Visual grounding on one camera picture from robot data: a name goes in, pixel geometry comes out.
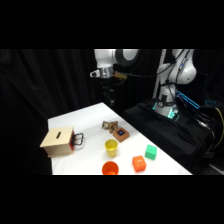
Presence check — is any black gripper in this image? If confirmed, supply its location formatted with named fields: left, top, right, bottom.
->
left=101, top=77, right=117, bottom=108

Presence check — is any brown block with blue square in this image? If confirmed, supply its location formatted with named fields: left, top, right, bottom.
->
left=112, top=127, right=131, bottom=143

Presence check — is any yellow plastic cup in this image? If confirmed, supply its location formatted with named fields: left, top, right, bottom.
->
left=104, top=138, right=120, bottom=158

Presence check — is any green cube block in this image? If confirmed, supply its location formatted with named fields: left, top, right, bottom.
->
left=144, top=143, right=158, bottom=161

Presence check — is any wooden box with slot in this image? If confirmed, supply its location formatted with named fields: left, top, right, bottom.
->
left=39, top=125, right=76, bottom=158

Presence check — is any black curtain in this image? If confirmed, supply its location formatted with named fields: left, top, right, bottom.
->
left=0, top=49, right=224, bottom=176

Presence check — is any orange plastic cup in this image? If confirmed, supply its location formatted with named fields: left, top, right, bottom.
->
left=101, top=160, right=120, bottom=176

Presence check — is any orange cube block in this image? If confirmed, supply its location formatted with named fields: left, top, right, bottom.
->
left=131, top=155, right=148, bottom=173

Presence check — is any black draped robot stand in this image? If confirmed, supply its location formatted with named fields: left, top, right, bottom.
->
left=122, top=99, right=224, bottom=176

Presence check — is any blue lit control device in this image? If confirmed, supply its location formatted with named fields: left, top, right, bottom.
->
left=175, top=89, right=202, bottom=111

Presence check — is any yellow cable connector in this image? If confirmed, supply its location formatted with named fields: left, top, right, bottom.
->
left=112, top=72, right=128, bottom=81

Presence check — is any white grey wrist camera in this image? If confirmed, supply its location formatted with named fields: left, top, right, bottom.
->
left=89, top=68, right=102, bottom=79

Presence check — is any black metal box handle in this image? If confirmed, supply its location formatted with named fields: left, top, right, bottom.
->
left=72, top=132, right=85, bottom=148

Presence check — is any yellow cable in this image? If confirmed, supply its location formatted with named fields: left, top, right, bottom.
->
left=213, top=107, right=224, bottom=153

